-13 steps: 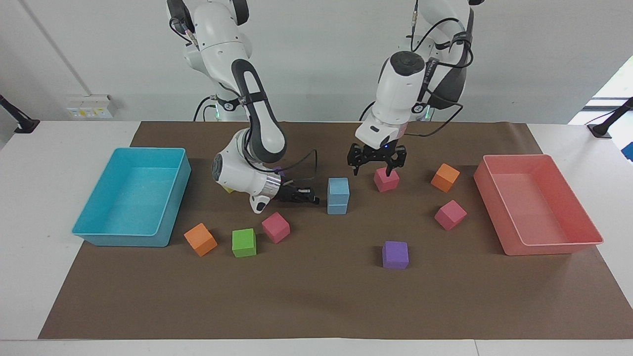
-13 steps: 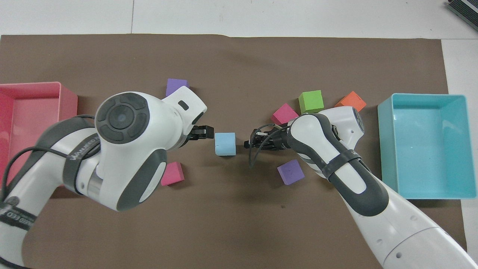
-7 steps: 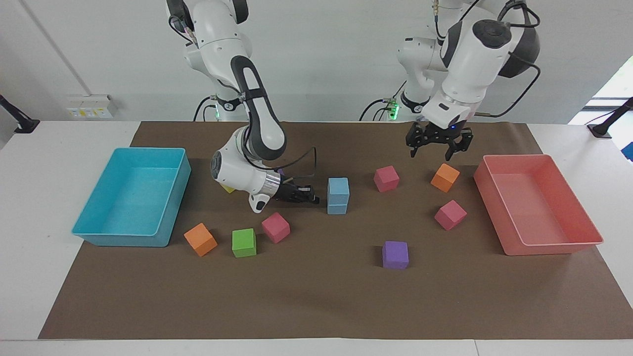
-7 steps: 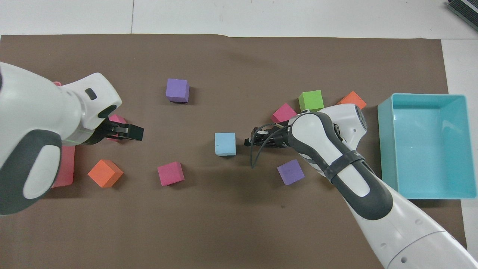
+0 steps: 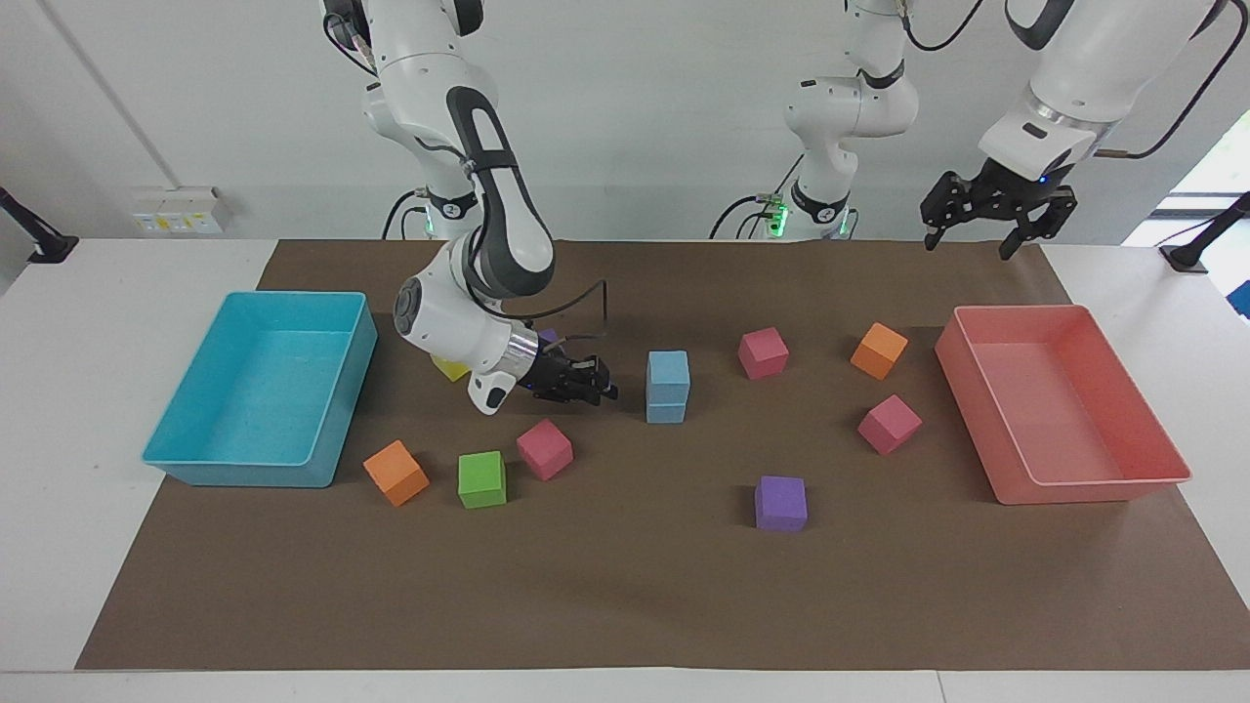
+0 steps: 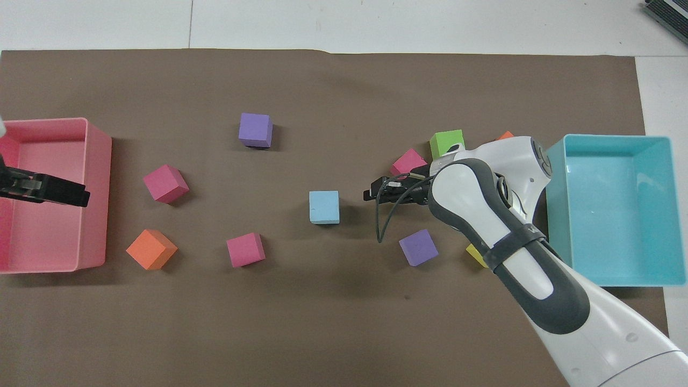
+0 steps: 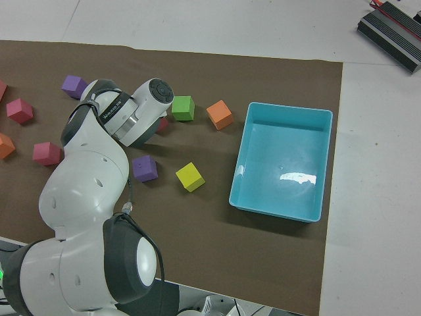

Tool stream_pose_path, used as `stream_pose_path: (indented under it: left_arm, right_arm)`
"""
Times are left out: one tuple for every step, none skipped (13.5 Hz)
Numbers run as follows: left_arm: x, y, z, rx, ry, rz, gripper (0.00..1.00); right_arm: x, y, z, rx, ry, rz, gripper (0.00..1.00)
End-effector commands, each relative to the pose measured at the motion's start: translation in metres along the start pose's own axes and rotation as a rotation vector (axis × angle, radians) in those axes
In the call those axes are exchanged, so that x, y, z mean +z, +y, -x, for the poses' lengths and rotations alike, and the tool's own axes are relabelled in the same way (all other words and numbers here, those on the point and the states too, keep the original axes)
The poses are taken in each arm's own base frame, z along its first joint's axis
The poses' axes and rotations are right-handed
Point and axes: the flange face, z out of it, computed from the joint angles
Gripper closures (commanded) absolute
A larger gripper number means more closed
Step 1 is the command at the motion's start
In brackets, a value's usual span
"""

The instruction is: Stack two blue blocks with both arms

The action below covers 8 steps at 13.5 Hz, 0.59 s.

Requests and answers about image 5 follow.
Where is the orange block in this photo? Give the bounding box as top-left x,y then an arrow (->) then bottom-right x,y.
849,321 -> 910,382
362,438 -> 432,508

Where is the pink block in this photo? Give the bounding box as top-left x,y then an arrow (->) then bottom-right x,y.
515,418 -> 575,482
737,326 -> 791,382
857,393 -> 924,457

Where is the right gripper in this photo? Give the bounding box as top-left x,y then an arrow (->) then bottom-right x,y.
527,342 -> 620,405

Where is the black stand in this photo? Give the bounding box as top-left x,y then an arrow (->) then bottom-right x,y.
1159,190 -> 1250,274
0,186 -> 80,266

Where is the white wall socket box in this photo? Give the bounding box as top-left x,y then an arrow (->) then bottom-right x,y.
131,186 -> 233,236

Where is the pink plastic bin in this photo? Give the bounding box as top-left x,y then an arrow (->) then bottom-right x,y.
934,304 -> 1194,507

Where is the blue plastic bin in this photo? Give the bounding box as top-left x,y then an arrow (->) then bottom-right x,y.
142,290 -> 379,489

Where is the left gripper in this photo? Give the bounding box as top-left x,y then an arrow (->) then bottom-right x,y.
920,156 -> 1079,262

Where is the black cable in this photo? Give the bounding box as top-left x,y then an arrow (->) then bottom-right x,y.
381,188 -> 433,241
508,279 -> 610,342
900,0 -> 989,53
1092,0 -> 1250,161
709,154 -> 806,241

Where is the green block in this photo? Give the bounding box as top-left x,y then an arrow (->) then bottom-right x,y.
457,449 -> 509,511

